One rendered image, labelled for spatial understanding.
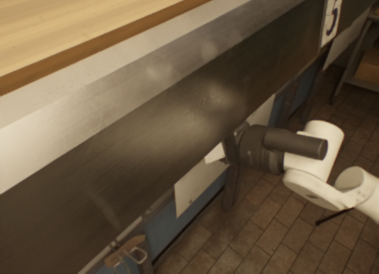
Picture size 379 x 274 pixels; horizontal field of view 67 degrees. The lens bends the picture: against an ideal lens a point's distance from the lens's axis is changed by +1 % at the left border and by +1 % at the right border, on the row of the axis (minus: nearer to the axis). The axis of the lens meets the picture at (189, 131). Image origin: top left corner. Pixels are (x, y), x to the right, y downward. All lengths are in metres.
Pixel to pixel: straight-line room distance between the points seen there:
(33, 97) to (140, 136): 0.12
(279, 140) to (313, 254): 1.69
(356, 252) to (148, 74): 2.06
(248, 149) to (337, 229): 1.79
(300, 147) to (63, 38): 0.36
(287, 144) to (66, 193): 0.33
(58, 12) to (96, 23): 0.03
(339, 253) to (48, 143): 2.06
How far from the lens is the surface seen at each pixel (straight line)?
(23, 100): 0.29
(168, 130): 0.37
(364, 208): 0.59
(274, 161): 0.53
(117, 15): 0.32
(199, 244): 2.02
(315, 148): 0.47
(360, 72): 3.15
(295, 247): 2.13
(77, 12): 0.31
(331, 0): 0.76
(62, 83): 0.30
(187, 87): 0.37
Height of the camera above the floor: 1.85
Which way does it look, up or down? 44 degrees down
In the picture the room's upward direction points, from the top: straight up
